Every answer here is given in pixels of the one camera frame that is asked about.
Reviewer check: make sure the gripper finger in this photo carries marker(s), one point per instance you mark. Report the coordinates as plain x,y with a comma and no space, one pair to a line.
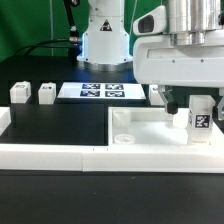
218,111

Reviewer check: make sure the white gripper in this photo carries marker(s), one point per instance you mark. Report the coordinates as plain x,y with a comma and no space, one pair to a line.
179,45

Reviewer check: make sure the white square table top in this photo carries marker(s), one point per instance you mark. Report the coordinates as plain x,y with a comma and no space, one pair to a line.
152,130

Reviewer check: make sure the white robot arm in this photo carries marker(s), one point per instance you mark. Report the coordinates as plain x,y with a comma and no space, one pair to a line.
105,43

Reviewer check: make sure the white marker sheet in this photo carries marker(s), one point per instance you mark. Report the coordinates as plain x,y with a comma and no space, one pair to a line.
120,91

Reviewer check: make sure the white U-shaped fence wall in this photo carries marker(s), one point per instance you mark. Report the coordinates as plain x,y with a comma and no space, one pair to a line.
102,159

